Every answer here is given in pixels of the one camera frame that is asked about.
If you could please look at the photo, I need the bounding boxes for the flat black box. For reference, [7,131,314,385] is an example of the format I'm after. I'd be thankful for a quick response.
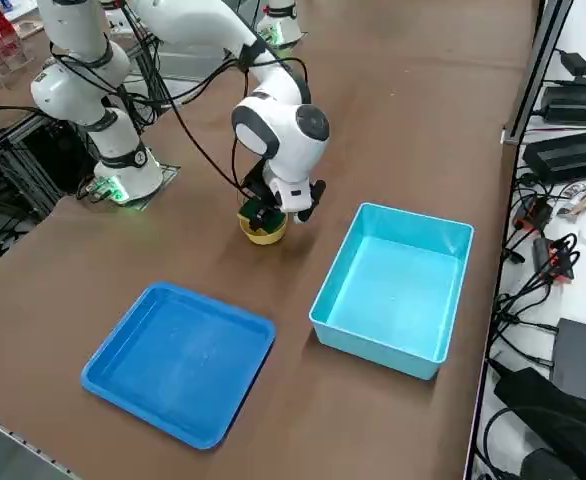
[551,317,586,406]

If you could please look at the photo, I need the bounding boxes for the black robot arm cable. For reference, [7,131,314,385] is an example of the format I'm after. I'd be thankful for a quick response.
[117,0,314,199]

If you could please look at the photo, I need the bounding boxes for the small black power adapter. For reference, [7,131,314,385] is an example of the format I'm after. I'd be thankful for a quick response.
[558,48,586,77]

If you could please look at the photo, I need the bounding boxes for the dark blue tray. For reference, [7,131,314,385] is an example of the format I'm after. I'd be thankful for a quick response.
[80,281,278,451]

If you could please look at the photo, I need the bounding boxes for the red and black device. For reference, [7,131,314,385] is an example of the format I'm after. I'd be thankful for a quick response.
[515,196,554,232]

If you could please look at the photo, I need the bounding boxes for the black device orange plugs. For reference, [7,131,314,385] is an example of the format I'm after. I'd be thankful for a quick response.
[531,235,578,285]

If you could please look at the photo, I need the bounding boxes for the aluminium table frame rail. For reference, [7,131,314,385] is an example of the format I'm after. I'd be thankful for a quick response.
[0,407,77,480]

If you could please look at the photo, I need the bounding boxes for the light blue bin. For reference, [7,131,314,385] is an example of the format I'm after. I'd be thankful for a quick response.
[308,201,475,382]

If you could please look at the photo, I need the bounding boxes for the white box device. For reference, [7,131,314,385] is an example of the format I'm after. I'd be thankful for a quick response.
[100,0,142,37]

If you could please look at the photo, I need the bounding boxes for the aluminium frame post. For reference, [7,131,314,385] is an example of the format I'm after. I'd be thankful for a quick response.
[501,0,575,147]

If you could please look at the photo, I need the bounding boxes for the yellow bowl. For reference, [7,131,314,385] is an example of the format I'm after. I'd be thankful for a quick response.
[237,212,289,246]

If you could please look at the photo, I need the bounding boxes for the black equipment rack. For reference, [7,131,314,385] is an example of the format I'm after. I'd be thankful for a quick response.
[0,112,102,224]

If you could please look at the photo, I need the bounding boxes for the long black power supply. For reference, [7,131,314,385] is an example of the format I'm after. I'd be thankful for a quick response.
[540,77,586,126]
[522,127,586,184]

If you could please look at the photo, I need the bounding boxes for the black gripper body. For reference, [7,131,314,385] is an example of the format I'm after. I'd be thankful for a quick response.
[241,162,281,212]

